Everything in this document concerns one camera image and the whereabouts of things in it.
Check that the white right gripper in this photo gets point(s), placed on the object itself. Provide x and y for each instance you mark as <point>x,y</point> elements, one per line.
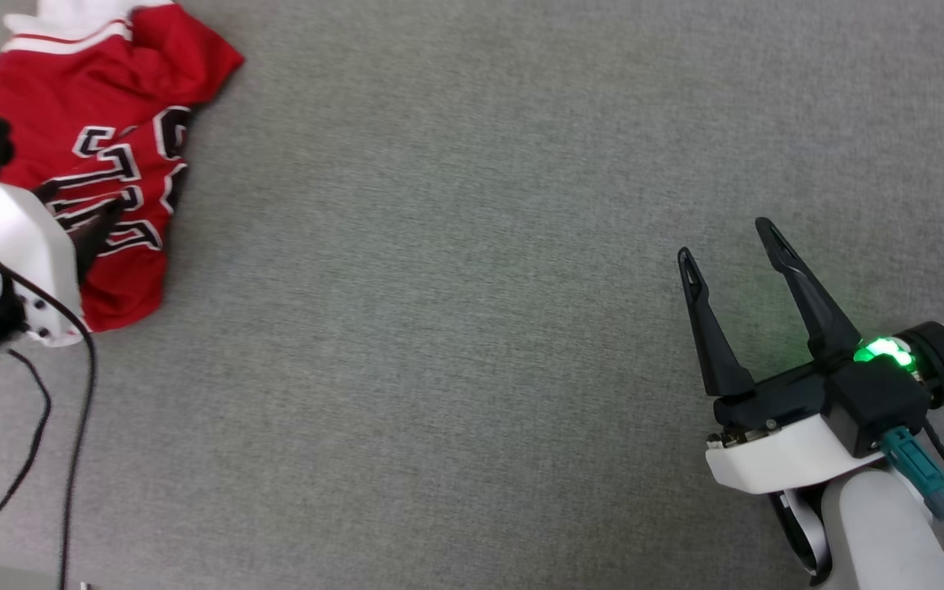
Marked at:
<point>775,459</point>

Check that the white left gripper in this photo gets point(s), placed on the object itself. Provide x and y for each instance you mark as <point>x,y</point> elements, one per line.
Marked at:
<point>21,238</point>

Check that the red basketball jersey white trim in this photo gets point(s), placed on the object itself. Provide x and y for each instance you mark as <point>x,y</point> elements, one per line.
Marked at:
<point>70,90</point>

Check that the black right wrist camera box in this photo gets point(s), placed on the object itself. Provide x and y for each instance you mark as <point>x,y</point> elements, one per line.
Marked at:
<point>878,401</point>

